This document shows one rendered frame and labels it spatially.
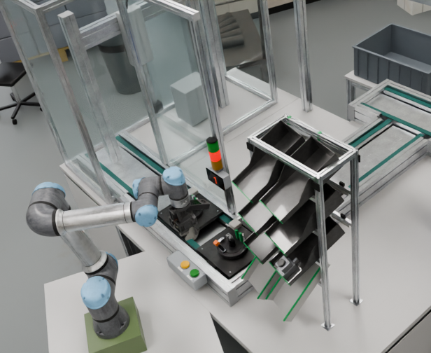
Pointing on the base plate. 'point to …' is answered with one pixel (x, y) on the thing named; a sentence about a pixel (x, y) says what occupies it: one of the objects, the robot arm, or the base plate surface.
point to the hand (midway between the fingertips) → (194, 236)
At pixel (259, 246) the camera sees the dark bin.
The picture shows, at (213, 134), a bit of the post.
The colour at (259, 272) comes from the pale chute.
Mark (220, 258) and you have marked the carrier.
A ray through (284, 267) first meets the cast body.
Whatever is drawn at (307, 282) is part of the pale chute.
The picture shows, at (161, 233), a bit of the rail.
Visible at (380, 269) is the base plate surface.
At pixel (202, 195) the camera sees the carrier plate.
